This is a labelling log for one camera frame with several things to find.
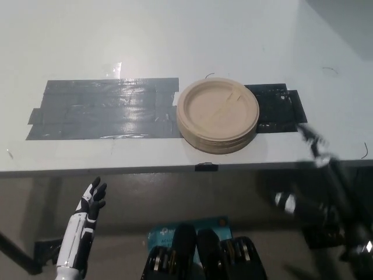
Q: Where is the small black tape piece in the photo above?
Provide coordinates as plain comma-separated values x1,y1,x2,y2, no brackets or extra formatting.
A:
194,162,219,172

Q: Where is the grey duct tape patch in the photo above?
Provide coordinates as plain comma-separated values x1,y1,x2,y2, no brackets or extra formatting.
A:
25,77,179,141

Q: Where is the beige paper plate stack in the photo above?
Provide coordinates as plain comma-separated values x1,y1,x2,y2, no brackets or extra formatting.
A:
176,78,260,155

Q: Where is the clear tape piece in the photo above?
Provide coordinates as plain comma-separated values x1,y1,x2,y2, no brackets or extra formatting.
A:
100,61,122,79

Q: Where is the teal cardboard box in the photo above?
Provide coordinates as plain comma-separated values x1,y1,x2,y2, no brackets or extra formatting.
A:
147,215,233,260

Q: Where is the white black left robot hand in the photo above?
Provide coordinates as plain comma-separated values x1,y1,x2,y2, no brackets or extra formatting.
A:
57,176,108,271

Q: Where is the black table leg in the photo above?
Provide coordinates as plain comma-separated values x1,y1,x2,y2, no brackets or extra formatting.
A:
0,224,40,275

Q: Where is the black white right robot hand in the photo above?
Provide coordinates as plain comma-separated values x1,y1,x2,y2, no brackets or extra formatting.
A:
297,122,341,167

